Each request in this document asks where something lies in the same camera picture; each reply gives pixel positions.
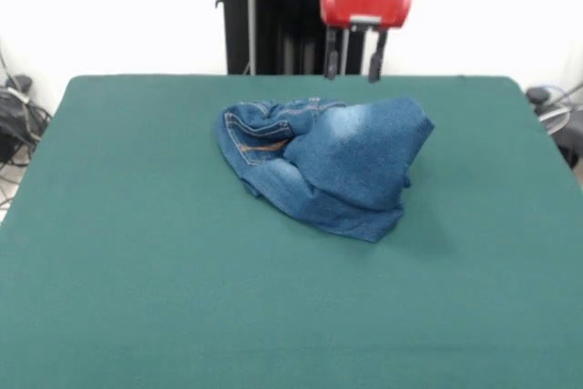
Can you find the blue denim jeans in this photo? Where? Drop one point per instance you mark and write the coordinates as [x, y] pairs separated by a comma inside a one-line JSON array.
[[346, 166]]

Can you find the grey swivel chair base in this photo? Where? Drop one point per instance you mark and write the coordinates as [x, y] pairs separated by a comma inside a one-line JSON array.
[[558, 120], [19, 83]]

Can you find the dark green table cloth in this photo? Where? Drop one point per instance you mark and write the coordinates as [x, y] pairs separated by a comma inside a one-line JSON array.
[[182, 270]]

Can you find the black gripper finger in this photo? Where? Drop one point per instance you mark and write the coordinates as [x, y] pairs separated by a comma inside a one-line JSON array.
[[378, 65], [332, 63]]

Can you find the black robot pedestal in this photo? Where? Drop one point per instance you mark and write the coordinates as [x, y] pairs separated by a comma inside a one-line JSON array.
[[282, 11]]

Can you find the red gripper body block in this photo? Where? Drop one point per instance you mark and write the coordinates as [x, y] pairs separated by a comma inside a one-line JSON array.
[[364, 4]]

